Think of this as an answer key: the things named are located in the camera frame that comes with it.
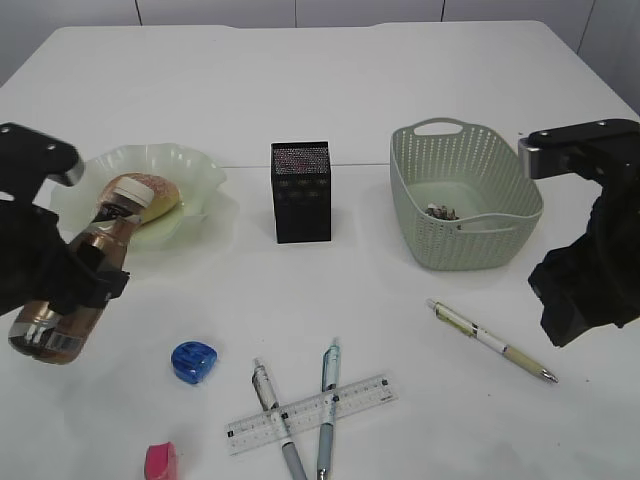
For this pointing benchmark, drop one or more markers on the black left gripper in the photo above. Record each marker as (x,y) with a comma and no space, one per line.
(37,264)

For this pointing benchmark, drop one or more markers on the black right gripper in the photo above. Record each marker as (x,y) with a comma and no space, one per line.
(594,281)

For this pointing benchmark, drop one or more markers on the brown coffee bottle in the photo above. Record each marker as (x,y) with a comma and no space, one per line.
(54,326)

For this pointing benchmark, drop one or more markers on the sugared bread roll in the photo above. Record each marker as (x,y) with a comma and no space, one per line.
(166,194)

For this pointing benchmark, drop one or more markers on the paper ball grey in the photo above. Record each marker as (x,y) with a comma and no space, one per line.
(449,215)

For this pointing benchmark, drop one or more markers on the paper ball pink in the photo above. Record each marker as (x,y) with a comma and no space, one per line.
(437,211)

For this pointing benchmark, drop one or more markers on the blue pencil sharpener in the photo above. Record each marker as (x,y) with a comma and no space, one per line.
(192,361)

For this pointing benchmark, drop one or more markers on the pink eraser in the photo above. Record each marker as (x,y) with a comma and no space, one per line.
(161,462)

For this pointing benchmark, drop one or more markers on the cream green ballpoint pen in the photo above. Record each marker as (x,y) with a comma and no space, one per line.
(473,330)

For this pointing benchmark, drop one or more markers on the pale green woven basket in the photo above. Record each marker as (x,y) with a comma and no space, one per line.
(475,172)

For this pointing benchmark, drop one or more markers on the pale green wavy plate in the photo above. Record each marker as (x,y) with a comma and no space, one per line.
(183,179)

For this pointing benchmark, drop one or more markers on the grey white pen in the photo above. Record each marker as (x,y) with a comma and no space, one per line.
(267,397)

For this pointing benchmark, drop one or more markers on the light blue pen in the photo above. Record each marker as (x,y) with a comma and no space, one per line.
(330,377)

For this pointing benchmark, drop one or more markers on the black mesh pen holder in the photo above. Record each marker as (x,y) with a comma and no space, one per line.
(301,191)

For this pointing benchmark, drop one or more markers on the clear plastic ruler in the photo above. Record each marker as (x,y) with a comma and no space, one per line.
(255,431)

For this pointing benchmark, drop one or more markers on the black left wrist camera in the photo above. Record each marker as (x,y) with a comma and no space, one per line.
(30,157)

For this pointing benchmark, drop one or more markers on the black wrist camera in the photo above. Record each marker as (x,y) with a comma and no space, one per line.
(30,157)
(605,151)

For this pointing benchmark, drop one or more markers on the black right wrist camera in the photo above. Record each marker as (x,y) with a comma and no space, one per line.
(605,151)

